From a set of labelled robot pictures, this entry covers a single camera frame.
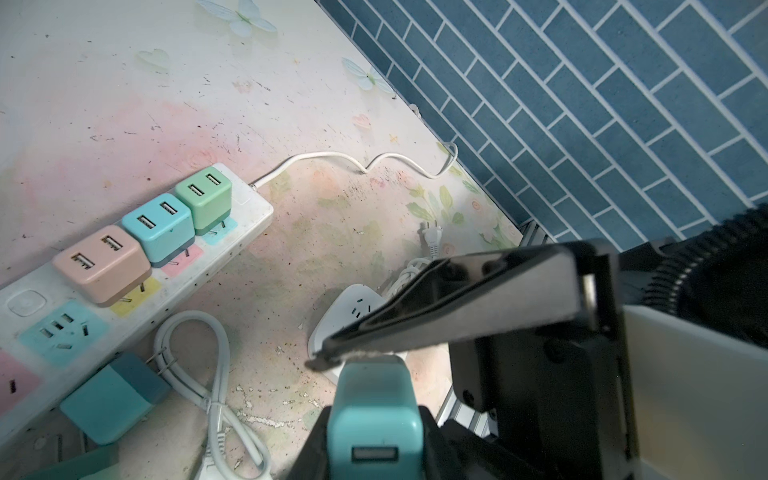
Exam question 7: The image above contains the white coiled socket cable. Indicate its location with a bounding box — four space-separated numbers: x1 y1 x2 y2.
383 218 445 301

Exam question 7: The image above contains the white bundled cable with plug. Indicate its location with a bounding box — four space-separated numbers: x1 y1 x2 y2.
152 310 274 480

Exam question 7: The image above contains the green plug adapter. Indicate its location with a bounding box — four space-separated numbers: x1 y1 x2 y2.
24 444 121 480
174 166 232 236

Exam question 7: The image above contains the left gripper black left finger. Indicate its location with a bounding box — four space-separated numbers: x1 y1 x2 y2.
286 406 332 480

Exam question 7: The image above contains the white square power socket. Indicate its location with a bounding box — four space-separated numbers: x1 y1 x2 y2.
307 284 386 359

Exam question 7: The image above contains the teal plug adapter top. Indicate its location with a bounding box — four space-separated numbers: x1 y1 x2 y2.
59 352 171 445

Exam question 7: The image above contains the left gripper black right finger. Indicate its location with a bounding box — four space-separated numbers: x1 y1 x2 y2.
418 406 465 480

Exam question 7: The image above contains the teal plug adapter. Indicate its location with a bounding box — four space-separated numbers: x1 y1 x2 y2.
326 355 424 479
59 352 171 445
121 193 195 268

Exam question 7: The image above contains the white long power strip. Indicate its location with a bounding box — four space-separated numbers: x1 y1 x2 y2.
1 163 274 447

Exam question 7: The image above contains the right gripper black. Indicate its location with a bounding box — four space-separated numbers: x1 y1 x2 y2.
306 240 639 479

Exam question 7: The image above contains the white power strip cable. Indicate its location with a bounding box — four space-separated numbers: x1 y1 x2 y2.
248 140 460 190

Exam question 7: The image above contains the pink plug adapter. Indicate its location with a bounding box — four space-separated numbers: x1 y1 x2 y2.
52 225 152 307

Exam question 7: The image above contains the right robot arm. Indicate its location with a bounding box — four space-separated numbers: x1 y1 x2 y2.
289 205 767 479

